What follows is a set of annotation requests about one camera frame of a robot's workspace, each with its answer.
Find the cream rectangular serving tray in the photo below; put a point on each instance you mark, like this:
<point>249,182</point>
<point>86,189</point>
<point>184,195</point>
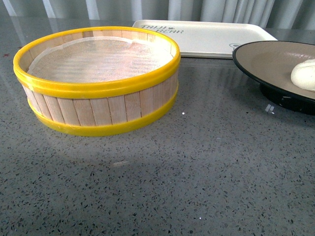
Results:
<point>206,39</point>

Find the white gauze steamer liner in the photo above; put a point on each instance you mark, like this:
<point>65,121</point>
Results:
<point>99,59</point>

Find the white steamed bun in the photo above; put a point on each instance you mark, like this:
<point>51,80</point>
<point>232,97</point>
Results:
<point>303,75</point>

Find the grey pleated curtain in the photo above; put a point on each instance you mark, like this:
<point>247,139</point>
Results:
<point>277,14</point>

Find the beige plate with black rim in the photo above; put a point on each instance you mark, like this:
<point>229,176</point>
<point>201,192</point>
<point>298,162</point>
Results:
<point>271,63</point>

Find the yellow-rimmed wooden steamer basket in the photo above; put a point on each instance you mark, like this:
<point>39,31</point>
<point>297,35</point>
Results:
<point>103,108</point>

